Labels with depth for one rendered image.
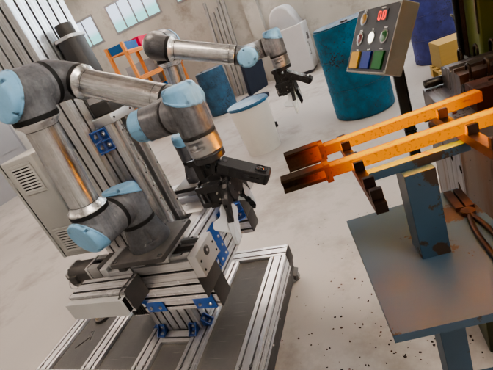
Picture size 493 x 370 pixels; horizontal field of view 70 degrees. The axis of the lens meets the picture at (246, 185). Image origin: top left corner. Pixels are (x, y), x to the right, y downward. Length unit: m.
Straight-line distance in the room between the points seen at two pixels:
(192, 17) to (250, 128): 5.67
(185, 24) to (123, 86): 8.47
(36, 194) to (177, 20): 8.14
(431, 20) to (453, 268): 4.66
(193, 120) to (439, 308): 0.58
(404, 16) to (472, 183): 0.76
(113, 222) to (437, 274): 0.86
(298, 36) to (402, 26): 6.18
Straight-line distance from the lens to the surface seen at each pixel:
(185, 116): 0.71
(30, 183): 1.62
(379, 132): 0.85
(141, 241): 1.22
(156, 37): 1.54
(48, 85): 1.05
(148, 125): 0.77
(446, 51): 4.60
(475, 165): 1.16
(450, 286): 0.81
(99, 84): 1.01
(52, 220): 1.67
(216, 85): 7.11
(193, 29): 9.34
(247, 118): 3.94
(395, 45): 1.64
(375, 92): 4.08
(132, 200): 1.18
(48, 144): 1.05
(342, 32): 3.92
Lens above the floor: 1.34
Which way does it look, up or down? 23 degrees down
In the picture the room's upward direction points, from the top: 24 degrees counter-clockwise
